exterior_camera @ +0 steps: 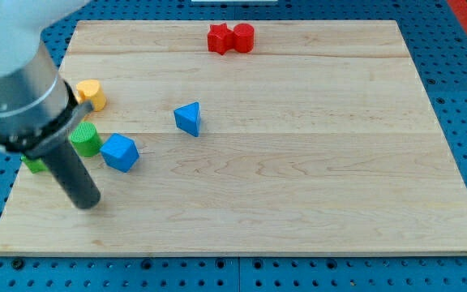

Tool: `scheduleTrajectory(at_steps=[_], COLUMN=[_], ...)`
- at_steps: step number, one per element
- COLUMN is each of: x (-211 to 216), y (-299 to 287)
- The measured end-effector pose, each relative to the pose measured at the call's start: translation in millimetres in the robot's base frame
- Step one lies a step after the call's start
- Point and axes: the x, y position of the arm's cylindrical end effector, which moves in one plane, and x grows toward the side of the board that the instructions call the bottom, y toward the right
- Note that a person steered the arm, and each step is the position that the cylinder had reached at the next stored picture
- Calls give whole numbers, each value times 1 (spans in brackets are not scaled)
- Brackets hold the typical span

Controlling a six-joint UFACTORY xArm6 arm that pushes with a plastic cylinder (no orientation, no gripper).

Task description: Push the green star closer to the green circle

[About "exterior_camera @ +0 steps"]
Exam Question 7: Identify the green star block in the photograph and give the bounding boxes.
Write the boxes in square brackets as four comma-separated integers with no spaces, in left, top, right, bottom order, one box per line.
[20,155,49,174]

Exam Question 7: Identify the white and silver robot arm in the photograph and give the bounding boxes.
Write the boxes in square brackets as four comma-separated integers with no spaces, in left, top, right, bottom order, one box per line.
[0,0,93,157]

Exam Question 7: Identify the red star block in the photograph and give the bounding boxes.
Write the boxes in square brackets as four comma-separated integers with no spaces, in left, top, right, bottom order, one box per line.
[207,23,234,55]

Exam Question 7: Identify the blue triangle block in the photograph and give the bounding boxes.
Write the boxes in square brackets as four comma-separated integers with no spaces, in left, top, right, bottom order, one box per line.
[174,102,201,137]

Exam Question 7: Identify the wooden board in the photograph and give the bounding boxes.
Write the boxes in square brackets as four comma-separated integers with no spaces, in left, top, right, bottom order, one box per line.
[0,20,467,257]

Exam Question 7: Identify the red cylinder block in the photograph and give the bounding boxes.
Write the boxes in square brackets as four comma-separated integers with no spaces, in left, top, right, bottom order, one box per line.
[233,23,255,53]

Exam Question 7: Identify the blue cube block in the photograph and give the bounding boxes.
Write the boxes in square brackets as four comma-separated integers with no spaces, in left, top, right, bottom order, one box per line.
[100,133,139,173]

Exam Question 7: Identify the green cylinder block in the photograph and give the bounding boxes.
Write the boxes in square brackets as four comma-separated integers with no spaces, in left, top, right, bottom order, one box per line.
[69,122,103,157]

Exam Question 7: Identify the yellow heart block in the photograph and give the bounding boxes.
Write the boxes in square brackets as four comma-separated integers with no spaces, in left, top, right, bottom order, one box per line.
[75,79,107,111]

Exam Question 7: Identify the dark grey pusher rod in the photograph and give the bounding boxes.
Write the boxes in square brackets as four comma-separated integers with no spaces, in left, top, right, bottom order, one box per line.
[24,101,101,209]

